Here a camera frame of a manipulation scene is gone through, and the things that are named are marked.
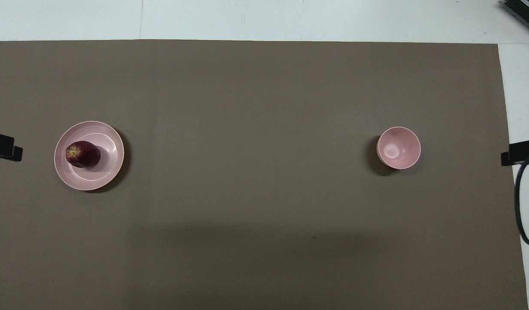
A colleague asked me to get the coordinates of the dark red apple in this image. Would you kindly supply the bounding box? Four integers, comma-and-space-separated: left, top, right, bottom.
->
66, 141, 101, 168

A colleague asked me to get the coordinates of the pink plate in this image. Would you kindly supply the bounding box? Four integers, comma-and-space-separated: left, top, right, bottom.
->
54, 121, 124, 191

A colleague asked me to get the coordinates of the pink bowl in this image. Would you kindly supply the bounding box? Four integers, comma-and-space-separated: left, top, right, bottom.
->
377, 126, 421, 170

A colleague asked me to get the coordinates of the dark ribbed device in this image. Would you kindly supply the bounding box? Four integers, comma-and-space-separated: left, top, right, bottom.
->
501, 0, 529, 25

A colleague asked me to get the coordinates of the brown table mat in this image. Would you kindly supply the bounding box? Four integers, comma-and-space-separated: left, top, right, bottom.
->
0, 40, 529, 310

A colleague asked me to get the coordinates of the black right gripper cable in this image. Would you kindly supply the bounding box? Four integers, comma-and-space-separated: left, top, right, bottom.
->
514, 149, 529, 246

